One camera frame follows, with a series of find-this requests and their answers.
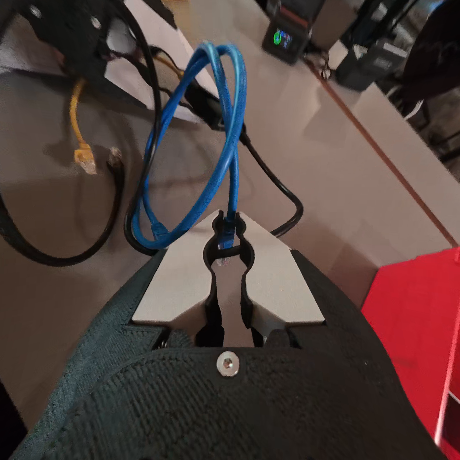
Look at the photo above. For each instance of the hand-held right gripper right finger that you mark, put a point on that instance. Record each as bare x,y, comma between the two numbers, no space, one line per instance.
284,287

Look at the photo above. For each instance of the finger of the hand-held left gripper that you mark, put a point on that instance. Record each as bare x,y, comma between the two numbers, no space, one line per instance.
172,32
122,82

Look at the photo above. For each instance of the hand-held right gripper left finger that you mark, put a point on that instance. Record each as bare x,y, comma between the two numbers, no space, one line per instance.
176,287

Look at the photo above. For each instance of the black ethernet adapter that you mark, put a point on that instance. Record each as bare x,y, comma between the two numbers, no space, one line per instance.
205,104

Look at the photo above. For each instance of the red plastic bin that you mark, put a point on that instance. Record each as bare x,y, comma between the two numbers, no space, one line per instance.
406,323

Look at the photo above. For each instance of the person's left forearm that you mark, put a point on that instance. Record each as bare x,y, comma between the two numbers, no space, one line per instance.
21,57

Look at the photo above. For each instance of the black battery charger case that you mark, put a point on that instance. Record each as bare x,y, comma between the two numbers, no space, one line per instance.
287,46

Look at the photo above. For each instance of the small black charger box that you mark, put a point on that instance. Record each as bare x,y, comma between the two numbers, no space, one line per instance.
370,68

